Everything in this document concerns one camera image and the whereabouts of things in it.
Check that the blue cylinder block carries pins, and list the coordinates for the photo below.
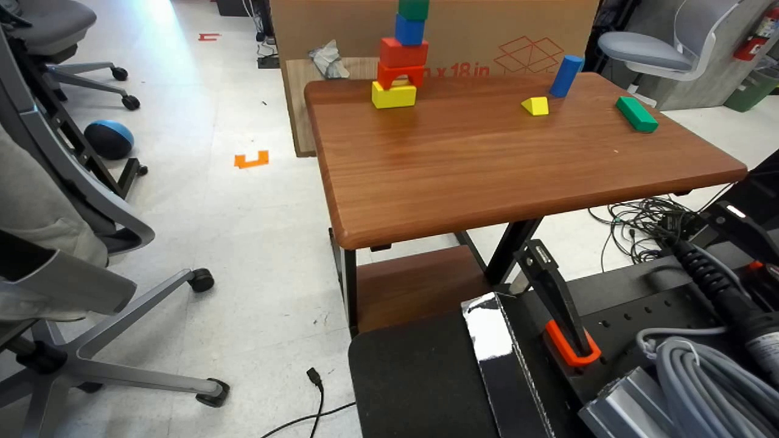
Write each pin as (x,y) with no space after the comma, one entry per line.
(566,76)

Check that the red arch block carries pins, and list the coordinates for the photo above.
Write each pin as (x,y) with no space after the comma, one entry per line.
(402,70)

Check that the black chair base with casters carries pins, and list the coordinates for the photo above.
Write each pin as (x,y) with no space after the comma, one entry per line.
(135,168)

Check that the yellow arch block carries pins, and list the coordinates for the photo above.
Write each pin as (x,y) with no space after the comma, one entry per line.
(393,98)

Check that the red fire extinguisher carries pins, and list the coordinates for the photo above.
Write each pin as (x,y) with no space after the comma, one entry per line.
(750,40)

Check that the wooden table lower shelf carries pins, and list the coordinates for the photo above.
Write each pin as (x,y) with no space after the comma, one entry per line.
(414,287)

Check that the orange floor tape mark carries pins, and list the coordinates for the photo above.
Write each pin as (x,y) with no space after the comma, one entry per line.
(241,160)

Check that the blue cube block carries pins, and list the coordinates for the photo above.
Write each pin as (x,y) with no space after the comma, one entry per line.
(410,31)

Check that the blue black round object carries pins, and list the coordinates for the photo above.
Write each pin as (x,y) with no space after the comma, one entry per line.
(111,139)

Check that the yellow wedge block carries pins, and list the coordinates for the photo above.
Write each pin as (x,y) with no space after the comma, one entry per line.
(537,104)

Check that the green rectangular block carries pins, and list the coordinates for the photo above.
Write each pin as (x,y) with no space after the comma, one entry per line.
(637,115)

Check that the green cube block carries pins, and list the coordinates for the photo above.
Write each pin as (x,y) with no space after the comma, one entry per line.
(414,10)

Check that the empty dark grey office chair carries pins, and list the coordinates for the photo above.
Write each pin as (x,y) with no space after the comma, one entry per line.
(49,21)

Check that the empty light grey office chair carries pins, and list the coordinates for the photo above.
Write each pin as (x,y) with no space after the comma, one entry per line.
(642,50)

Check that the large cardboard box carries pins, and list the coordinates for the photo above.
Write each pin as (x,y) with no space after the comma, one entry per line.
(488,31)

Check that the grey office chair with person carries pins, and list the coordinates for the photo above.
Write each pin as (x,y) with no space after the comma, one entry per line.
(137,311)

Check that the black foam pad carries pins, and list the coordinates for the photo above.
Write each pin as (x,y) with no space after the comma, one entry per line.
(414,381)

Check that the crumpled plastic bag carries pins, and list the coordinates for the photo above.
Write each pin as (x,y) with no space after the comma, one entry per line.
(330,61)

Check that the grey metal bracket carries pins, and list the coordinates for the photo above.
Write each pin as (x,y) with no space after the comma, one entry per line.
(625,405)

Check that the red rectangular block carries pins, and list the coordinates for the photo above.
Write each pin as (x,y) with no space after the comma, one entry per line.
(402,53)

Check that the black table leg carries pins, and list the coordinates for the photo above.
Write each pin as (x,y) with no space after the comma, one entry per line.
(350,292)
(513,250)

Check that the green bin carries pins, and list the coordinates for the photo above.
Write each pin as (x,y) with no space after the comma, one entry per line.
(756,94)

